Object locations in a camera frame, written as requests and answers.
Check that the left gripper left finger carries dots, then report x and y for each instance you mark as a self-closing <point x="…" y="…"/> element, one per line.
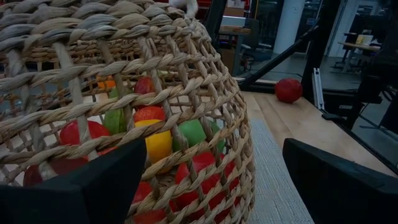
<point x="77" y="199"/>

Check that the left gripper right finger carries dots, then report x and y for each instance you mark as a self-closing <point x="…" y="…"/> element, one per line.
<point x="342" y="196"/>

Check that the large red apple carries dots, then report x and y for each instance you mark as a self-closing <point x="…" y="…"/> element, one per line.
<point x="73" y="132"/>

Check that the green cucumber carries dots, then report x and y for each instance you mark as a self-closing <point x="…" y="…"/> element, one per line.
<point x="114" y="119"/>

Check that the red yellow mango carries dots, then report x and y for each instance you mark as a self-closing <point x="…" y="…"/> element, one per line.
<point x="155" y="140"/>

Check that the orange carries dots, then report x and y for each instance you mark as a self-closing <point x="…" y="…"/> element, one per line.
<point x="105" y="83"/>

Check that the red yellow peach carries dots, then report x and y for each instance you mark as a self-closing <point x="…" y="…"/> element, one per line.
<point x="144" y="85"/>

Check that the green apple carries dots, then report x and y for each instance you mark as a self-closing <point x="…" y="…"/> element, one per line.
<point x="192" y="133"/>

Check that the woven straw basket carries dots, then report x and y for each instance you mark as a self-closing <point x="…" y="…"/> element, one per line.
<point x="93" y="28"/>

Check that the grey woven placemat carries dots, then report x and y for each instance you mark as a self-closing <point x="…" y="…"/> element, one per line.
<point x="273" y="186"/>

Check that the black background equipment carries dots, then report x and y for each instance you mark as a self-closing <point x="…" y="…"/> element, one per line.
<point x="376" y="81"/>

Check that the wooden background table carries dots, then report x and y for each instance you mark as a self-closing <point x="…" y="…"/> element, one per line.
<point x="360" y="46"/>

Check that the white round pillar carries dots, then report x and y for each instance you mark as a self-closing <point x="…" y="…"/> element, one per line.
<point x="289" y="25"/>

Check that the white plastic pipe fitting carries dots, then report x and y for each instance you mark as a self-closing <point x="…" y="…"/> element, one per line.
<point x="186" y="4"/>

